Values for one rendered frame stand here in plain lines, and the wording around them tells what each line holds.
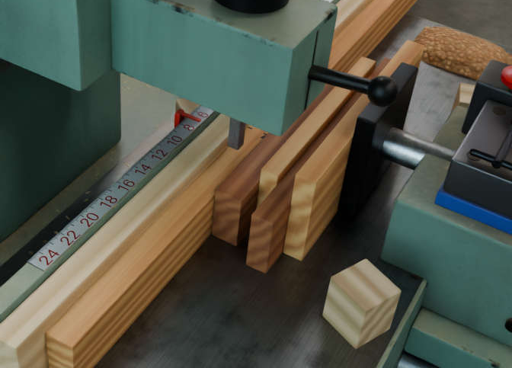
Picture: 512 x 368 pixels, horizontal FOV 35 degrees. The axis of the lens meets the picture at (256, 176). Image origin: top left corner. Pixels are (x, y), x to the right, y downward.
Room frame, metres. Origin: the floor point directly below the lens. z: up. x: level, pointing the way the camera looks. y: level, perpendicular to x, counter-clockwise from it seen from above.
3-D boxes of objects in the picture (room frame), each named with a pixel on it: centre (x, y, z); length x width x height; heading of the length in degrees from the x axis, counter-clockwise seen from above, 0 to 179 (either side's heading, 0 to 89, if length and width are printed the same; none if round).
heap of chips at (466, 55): (0.74, -0.19, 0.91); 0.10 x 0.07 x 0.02; 66
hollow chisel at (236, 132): (0.48, 0.02, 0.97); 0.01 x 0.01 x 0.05; 66
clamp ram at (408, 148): (0.50, -0.12, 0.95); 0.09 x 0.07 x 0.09; 156
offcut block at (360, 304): (0.37, -0.08, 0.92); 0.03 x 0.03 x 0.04; 42
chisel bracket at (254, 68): (0.49, 0.04, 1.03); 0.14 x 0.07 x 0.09; 66
